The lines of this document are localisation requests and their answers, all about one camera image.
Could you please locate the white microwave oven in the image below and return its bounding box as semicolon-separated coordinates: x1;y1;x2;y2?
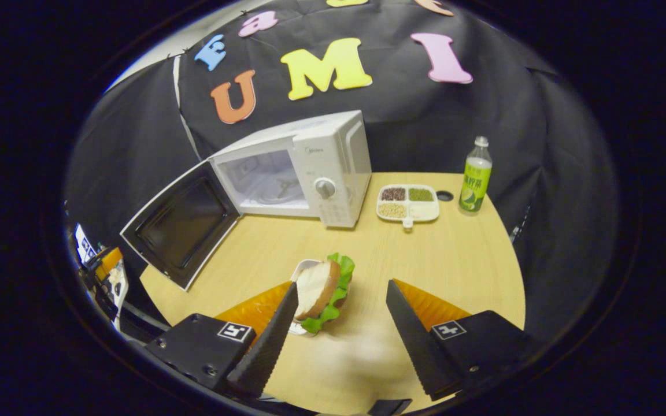
120;110;373;291

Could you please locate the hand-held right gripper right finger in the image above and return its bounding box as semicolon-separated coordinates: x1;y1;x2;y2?
386;279;542;402

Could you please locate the bread and lettuce sandwich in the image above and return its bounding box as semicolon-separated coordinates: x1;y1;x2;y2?
294;252;356;335

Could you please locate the green drink bottle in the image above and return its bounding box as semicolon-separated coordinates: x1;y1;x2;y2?
458;136;493;216

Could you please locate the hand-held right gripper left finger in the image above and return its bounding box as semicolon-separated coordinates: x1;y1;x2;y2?
145;281;299;399

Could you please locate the black backdrop cloth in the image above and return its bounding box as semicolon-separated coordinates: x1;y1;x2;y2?
64;0;620;347

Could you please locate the divided white dish of beans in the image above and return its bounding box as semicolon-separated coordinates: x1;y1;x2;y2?
376;184;441;230

